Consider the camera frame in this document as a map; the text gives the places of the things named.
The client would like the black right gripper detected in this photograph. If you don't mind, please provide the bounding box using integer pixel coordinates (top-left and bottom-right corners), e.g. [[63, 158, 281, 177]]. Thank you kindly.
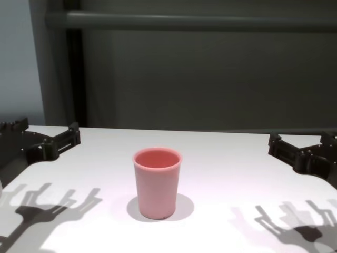
[[268, 130, 337, 190]]

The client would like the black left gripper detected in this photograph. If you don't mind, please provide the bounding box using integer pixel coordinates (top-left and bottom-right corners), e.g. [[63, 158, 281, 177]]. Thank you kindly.
[[0, 117, 81, 185]]

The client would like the pink plastic cup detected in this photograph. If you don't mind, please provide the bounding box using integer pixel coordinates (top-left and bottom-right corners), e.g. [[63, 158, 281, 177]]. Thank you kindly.
[[132, 147, 183, 220]]

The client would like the gray horizontal railing bar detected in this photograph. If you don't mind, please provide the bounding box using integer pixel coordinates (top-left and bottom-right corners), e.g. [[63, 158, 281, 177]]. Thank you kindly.
[[44, 11, 337, 30]]

